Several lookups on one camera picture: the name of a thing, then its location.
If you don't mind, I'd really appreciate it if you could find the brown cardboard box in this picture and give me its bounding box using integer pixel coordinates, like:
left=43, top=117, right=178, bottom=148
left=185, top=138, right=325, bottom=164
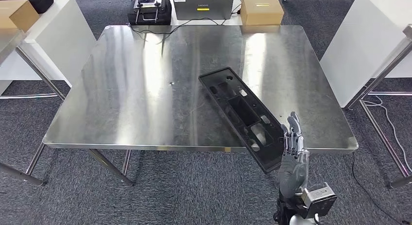
left=0, top=0, right=40, bottom=33
left=240, top=0, right=285, bottom=27

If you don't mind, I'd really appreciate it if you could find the long black floor cable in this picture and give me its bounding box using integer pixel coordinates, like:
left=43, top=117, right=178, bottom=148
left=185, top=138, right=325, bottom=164
left=351, top=152, right=405, bottom=225

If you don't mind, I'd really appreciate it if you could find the black desk cable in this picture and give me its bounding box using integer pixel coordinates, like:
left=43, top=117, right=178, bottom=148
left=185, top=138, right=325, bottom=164
left=129, top=4, right=242, bottom=36

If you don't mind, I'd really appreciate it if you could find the grey laptop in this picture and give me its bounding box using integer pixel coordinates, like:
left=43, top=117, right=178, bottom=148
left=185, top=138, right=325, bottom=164
left=171, top=0, right=236, bottom=21

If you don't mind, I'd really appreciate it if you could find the black box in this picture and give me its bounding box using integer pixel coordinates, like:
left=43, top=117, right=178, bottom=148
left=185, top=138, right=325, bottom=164
left=0, top=0, right=55, bottom=14

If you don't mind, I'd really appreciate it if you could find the white partition panel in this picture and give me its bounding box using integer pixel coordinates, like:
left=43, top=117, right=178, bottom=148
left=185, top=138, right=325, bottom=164
left=319, top=0, right=412, bottom=108
left=0, top=0, right=97, bottom=96

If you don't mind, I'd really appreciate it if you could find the steel workbench table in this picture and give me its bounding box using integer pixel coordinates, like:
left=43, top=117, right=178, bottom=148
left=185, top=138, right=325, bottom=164
left=0, top=27, right=67, bottom=188
left=42, top=25, right=359, bottom=188
left=346, top=24, right=412, bottom=190

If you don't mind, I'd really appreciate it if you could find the black equipment case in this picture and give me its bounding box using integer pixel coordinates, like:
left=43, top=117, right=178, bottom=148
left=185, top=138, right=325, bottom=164
left=127, top=0, right=172, bottom=27

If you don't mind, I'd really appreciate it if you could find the white floor cable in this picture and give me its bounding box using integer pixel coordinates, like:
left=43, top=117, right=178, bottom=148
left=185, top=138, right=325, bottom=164
left=363, top=95, right=412, bottom=173

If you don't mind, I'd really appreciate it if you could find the black plastic panel part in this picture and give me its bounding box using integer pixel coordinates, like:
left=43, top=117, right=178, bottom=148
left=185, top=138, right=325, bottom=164
left=198, top=67, right=288, bottom=174

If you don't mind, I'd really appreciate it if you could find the white desk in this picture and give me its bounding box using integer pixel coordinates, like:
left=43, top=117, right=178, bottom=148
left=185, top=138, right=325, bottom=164
left=127, top=0, right=287, bottom=27

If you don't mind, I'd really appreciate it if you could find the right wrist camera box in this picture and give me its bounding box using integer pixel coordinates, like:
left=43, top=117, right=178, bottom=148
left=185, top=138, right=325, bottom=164
left=301, top=182, right=338, bottom=220

